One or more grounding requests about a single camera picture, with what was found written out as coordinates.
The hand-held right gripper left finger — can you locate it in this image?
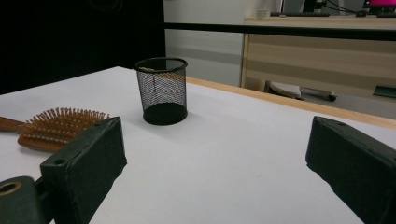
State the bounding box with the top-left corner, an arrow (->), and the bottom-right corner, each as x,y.
39,116 -> 128,224

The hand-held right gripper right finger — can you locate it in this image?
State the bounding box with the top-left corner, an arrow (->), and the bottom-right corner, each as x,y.
305,116 -> 396,224

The wooden hairbrush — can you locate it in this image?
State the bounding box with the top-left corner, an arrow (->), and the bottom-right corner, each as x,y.
0,106 -> 110,153

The black mesh pen holder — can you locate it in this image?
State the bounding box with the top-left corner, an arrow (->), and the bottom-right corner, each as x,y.
134,56 -> 189,126

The dark grey box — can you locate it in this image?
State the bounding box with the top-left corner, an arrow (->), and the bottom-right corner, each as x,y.
373,83 -> 396,99

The grey chair base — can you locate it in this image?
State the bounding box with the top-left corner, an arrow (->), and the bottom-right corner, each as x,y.
268,80 -> 338,103

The light wooden desk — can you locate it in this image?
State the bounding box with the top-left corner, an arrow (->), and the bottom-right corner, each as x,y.
240,17 -> 396,101

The black curtain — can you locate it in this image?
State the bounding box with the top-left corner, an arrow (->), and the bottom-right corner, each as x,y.
0,0 -> 166,96

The black keyboard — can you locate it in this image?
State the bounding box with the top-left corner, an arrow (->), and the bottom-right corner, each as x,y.
270,11 -> 331,18

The monitor with pink screen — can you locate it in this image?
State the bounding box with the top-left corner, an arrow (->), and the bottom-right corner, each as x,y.
362,0 -> 396,15

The black metal frame bar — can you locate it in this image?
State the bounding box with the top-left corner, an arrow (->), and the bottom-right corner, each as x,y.
163,21 -> 396,42

